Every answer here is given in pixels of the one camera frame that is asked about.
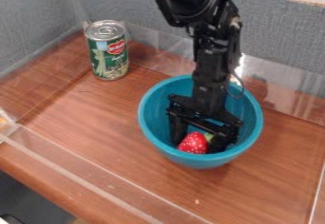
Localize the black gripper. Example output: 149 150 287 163
166 94 244 154

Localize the red toy strawberry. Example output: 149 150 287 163
178 132 213 154

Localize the blue plastic bowl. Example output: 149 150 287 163
138 75 264 169

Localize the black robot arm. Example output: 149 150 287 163
156 0 242 153

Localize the green vegetable can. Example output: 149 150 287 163
85 20 130 81

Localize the clear acrylic barrier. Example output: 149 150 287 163
0 108 208 224

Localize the black cable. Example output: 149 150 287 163
224 69 246 101

